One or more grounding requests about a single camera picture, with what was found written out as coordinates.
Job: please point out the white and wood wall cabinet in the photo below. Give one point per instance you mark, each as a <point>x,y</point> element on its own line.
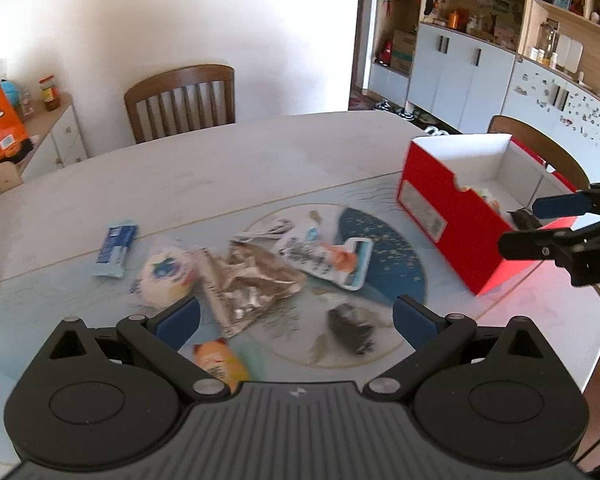
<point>460,70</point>

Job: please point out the white sideboard with wooden top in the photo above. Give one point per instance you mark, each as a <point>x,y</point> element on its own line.
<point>65,140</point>

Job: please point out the blue snack packet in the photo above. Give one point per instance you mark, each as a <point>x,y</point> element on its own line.
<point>115,247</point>

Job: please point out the light wooden chair back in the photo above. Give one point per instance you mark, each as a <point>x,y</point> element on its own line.
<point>0,182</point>

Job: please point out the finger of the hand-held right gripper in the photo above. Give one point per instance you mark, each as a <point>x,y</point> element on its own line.
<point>530,245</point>
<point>560,205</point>

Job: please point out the orange snack packet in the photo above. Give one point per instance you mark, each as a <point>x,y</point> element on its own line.
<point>217,360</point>

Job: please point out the dark wooden chair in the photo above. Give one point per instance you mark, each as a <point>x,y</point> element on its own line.
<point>180,95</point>

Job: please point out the white round bun packet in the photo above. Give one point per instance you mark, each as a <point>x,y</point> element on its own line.
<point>162,275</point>

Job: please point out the sauce jar with red lid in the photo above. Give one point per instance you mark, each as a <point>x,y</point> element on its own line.
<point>50,95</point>

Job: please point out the brown round-backed chair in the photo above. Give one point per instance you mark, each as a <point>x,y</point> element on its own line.
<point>530,135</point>

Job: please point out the teal and white packet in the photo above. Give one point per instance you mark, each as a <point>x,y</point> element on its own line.
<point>360,260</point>

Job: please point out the white and orange pouch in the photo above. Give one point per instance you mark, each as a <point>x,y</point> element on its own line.
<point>305,255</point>

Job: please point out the red cardboard box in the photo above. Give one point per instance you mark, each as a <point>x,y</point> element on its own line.
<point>450,220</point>

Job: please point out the pair of shoes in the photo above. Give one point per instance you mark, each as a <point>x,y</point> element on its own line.
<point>395,109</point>

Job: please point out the red bottle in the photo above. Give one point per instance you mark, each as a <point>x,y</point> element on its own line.
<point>384,52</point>

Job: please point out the blue plastic container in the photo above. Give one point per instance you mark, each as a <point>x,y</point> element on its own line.
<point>10,94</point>

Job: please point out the brown cardboard box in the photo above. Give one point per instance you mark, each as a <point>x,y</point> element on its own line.
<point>404,52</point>

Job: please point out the orange jar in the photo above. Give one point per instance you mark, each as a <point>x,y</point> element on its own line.
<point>457,20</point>

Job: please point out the large orange bag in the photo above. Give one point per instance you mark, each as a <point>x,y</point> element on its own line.
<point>0,125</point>

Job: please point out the dark crumpled wrapper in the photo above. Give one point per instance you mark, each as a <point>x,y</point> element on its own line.
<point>350,330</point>

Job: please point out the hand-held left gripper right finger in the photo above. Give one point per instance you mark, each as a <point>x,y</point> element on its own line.
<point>415,320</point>

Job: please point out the white marble desktop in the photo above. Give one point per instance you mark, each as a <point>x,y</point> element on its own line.
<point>230,160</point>

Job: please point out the printed table mat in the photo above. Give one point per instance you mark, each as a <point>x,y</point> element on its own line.
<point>400,270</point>

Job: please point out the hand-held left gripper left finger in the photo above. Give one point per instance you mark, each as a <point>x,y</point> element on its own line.
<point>180,320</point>

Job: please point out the small dark wrapper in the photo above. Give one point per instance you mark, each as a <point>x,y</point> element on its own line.
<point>522,219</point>

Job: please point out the gold foil bag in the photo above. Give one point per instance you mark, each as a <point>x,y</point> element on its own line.
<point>250,290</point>

